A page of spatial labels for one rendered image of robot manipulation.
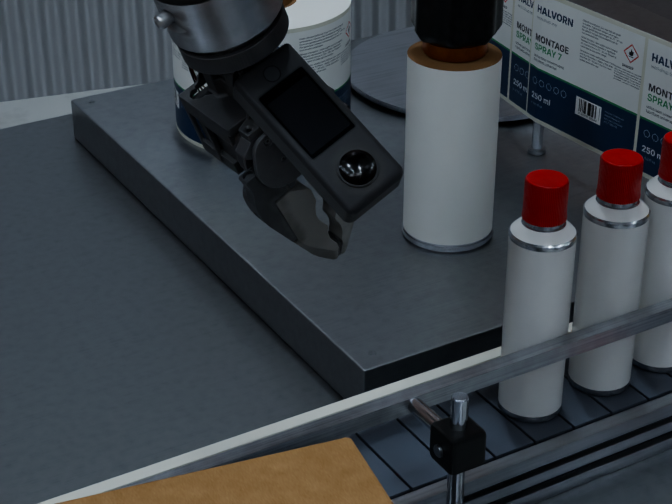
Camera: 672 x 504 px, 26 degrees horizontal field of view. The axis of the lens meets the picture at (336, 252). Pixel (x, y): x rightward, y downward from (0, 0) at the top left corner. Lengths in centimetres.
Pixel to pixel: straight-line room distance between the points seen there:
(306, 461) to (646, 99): 81
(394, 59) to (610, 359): 73
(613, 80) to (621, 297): 38
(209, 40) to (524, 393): 43
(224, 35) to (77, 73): 319
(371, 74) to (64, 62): 233
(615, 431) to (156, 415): 39
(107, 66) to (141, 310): 268
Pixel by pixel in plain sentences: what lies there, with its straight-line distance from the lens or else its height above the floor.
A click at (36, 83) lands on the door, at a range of 405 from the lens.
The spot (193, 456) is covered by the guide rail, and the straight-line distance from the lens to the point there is 108.
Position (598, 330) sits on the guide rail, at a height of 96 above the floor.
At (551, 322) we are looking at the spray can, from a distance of 113.
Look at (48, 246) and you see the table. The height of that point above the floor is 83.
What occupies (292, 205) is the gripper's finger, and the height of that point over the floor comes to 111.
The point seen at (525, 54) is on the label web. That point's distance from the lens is 159.
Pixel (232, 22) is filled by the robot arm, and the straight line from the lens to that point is 88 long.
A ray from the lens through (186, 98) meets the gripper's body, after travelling 98.
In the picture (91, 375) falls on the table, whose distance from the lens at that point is 133.
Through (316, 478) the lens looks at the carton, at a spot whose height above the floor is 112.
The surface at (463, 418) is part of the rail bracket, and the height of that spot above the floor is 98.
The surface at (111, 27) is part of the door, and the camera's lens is 403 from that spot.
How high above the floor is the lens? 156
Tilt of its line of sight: 29 degrees down
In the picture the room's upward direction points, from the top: straight up
